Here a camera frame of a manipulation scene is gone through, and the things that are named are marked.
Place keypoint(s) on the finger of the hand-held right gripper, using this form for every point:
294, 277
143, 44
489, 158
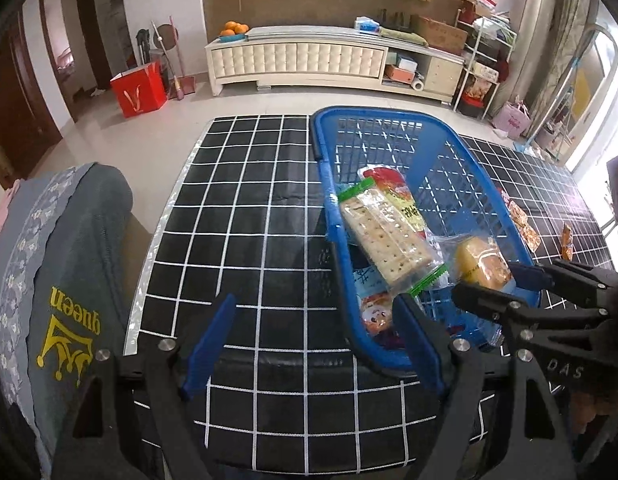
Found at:
531, 276
489, 302

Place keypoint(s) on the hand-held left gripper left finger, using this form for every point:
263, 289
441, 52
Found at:
209, 345

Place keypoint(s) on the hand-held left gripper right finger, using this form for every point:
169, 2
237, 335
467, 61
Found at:
419, 350

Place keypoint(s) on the clear bread packet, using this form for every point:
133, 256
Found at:
481, 260

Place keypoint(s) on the green-ended cracker packet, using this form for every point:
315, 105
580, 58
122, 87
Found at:
384, 235

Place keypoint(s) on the large red snack packet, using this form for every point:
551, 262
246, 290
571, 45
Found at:
399, 195

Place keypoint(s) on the blue plastic basket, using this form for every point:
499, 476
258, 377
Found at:
419, 150

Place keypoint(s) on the person's right hand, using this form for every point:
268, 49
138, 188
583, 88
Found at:
589, 407

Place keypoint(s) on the orange cracker packet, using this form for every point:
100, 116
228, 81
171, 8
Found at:
530, 239

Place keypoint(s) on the orange blue snack packet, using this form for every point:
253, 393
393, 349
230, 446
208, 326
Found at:
567, 242

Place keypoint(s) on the red cartoon face packet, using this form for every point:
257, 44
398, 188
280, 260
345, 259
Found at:
378, 315

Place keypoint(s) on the red cracker packet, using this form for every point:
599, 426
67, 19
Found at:
516, 212

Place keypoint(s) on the pale blue snack packet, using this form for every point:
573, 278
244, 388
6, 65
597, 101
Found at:
369, 282

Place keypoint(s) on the black white grid tablecloth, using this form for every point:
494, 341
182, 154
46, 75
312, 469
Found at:
249, 240

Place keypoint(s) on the pink gift bag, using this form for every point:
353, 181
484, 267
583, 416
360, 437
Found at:
511, 120

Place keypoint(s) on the grey crown print chair cover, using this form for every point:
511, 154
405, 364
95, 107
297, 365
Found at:
64, 270

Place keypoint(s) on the white metal shelf rack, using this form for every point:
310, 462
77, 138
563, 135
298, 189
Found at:
484, 65

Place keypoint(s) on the white paper roll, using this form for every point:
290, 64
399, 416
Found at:
418, 82

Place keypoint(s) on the flat orange box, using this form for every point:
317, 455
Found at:
399, 74

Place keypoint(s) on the brown cardboard box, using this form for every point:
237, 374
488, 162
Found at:
441, 34

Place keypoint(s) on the red dustpan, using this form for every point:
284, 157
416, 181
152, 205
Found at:
188, 85

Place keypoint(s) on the red paper bag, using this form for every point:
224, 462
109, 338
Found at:
139, 90

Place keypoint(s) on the broom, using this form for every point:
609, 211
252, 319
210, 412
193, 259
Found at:
178, 75

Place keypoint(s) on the olive green cloth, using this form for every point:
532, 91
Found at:
401, 36

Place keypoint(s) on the cream padded tv cabinet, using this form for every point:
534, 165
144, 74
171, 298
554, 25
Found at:
299, 60

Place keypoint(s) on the blue tissue box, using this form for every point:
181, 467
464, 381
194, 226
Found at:
367, 25

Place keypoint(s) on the brown wooden door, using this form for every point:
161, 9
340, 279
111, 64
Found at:
19, 105

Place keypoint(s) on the pile of oranges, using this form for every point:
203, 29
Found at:
234, 28

